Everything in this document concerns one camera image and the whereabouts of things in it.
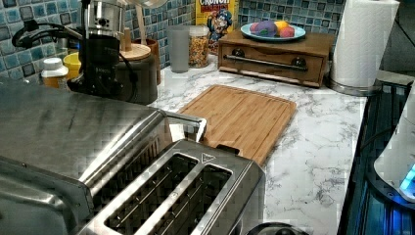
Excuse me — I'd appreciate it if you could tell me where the dark canister with wooden lid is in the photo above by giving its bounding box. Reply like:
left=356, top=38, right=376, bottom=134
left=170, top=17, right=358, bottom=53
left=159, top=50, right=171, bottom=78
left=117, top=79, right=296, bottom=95
left=116, top=27, right=158, bottom=105

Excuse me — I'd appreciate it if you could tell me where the bamboo cutting board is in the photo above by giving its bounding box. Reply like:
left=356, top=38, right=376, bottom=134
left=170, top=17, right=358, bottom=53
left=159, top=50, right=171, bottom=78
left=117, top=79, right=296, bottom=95
left=179, top=85, right=297, bottom=165

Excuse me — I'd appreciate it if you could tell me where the light blue plate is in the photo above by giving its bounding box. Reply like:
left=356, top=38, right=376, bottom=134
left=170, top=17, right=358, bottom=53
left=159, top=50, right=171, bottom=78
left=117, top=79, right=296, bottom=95
left=241, top=23, right=306, bottom=42

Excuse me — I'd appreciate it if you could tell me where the frosted plastic cup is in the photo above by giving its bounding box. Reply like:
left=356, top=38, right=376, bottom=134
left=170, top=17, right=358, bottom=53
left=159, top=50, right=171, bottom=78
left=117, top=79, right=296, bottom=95
left=167, top=25, right=189, bottom=73

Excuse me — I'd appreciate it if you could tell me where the yellow toy lemon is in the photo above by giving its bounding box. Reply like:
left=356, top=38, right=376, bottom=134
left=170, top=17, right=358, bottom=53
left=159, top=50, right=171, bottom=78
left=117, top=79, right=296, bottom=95
left=274, top=21, right=289, bottom=30

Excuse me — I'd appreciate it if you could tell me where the yellow cup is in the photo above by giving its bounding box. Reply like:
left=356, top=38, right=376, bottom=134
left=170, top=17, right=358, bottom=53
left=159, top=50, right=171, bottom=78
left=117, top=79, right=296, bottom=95
left=64, top=53, right=81, bottom=80

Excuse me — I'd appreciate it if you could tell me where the white-capped bottle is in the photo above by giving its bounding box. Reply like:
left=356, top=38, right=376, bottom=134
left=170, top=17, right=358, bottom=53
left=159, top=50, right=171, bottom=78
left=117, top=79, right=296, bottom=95
left=41, top=58, right=69, bottom=89

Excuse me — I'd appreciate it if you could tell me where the clear lidded cereal jar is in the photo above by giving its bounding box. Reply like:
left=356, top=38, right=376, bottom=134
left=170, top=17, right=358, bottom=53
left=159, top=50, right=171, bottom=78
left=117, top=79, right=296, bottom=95
left=189, top=25, right=208, bottom=68

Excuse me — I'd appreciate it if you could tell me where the yellow cereal box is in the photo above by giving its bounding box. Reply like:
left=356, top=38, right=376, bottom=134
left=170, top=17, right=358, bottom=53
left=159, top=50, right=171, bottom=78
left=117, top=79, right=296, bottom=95
left=195, top=0, right=239, bottom=54

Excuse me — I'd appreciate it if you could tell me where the wooden stick utensil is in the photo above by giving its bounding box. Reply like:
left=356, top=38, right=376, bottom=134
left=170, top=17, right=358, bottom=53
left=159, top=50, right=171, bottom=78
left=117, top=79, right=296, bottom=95
left=135, top=5, right=147, bottom=45

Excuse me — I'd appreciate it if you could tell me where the silver two-slot toaster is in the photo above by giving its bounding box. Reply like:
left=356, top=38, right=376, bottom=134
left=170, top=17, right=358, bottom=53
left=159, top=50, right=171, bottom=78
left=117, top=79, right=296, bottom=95
left=76, top=140, right=265, bottom=235

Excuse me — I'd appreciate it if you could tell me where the wooden drawer box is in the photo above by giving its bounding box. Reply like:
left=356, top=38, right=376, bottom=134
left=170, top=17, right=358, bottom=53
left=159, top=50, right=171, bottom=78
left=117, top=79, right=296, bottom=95
left=218, top=31, right=334, bottom=88

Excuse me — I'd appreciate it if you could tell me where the red toy strawberry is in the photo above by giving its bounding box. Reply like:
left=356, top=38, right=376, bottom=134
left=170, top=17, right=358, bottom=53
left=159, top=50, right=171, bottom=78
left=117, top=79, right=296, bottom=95
left=279, top=26, right=295, bottom=38
left=250, top=23, right=258, bottom=33

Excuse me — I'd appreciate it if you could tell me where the purple toy fruit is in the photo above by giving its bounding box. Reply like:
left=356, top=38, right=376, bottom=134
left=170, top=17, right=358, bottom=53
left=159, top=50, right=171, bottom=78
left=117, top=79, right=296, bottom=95
left=255, top=21, right=277, bottom=37

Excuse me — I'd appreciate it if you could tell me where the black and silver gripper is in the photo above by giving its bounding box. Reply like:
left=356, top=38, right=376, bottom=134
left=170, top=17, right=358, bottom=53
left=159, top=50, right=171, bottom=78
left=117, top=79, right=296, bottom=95
left=67, top=0, right=125, bottom=98

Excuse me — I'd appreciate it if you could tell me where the white paper towel roll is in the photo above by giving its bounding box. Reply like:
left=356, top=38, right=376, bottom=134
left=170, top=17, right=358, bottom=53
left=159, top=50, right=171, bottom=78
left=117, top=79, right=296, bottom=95
left=328, top=0, right=399, bottom=97

